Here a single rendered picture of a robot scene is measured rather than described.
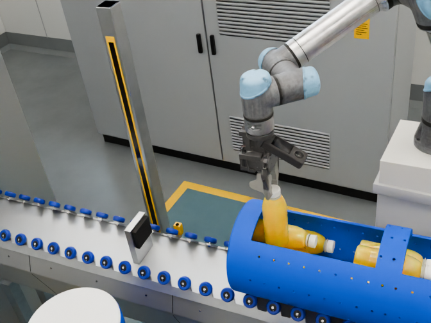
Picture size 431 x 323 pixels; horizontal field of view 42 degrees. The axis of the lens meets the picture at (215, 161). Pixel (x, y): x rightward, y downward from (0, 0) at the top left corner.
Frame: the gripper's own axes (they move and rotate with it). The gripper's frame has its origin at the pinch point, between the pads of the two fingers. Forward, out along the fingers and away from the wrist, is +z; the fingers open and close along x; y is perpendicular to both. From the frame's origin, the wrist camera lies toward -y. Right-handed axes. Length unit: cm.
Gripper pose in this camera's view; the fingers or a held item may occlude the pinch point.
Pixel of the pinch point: (272, 191)
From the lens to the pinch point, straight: 153.2
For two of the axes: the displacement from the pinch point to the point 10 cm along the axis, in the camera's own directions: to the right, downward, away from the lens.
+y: -9.1, -1.4, 3.9
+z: 1.3, 8.0, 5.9
